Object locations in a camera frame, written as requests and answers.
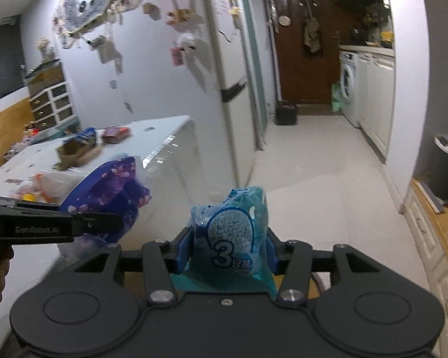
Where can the white orange plastic bag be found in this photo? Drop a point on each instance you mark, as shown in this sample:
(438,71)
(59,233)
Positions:
(49,186)

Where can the purple floral plastic bag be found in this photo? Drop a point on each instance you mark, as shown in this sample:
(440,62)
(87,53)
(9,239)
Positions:
(116,187)

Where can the white kitchen cabinets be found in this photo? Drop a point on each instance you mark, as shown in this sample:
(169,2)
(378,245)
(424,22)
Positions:
(376,97)

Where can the black bin by door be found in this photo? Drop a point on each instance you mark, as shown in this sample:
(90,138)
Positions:
(286,113)

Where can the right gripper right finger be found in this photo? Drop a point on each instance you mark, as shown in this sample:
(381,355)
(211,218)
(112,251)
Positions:
(293,261)

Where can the teal sponge package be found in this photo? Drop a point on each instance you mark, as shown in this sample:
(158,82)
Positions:
(229,253)

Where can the bag hanging on door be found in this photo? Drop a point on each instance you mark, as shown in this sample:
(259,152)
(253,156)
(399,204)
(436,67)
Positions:
(311,29)

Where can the dark brown door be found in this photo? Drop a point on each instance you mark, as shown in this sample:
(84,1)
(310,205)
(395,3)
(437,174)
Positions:
(304,79)

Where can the red snack packet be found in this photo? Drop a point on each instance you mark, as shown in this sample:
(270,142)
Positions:
(115,134)

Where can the white low wooden cabinet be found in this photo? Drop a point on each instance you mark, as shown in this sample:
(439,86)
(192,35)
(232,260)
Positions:
(430,231)

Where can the white washing machine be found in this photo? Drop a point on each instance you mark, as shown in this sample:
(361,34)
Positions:
(349,87)

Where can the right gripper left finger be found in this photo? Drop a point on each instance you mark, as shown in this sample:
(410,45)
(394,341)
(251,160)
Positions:
(161,260)

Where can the white refrigerator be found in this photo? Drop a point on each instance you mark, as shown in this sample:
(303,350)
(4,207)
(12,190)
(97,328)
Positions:
(233,83)

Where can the white drawer shelf unit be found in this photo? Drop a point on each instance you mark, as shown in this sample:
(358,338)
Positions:
(50,99)

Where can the green plastic bag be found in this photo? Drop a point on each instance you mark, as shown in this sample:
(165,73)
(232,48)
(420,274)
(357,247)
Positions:
(336,101)

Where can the brown cardboard box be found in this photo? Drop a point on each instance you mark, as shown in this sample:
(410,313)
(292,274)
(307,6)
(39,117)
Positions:
(76,152)

